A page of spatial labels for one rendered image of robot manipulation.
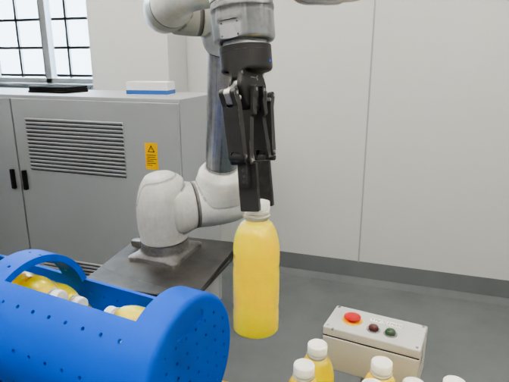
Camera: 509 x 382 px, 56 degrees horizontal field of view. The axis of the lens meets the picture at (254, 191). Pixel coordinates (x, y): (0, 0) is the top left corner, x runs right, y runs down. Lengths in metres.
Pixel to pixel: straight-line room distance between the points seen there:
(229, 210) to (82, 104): 1.45
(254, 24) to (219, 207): 0.91
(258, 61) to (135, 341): 0.49
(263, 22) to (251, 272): 0.35
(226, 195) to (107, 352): 0.75
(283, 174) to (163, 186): 2.28
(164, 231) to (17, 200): 1.86
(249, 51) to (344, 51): 2.82
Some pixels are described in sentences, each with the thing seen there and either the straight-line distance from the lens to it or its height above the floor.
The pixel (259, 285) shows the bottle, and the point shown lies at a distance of 0.71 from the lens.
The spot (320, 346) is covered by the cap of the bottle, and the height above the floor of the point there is 1.10.
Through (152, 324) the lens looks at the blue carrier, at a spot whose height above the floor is 1.22.
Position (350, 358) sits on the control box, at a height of 1.04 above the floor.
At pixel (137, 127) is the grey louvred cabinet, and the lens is 2.60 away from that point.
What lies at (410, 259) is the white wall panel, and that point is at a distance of 3.73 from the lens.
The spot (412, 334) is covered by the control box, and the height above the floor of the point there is 1.10.
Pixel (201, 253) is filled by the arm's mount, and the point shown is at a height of 1.03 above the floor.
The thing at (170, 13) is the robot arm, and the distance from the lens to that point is 1.10.
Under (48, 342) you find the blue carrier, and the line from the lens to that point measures 0.97.
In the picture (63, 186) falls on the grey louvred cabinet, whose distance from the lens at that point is 2.98.
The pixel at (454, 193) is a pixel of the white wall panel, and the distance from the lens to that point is 3.57.
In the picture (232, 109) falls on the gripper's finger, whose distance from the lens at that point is 0.65.
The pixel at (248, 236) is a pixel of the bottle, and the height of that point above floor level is 1.40.
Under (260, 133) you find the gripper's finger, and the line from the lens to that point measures 0.71.
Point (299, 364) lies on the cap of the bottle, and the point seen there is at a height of 1.10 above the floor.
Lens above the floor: 1.65
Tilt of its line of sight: 16 degrees down
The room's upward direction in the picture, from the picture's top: straight up
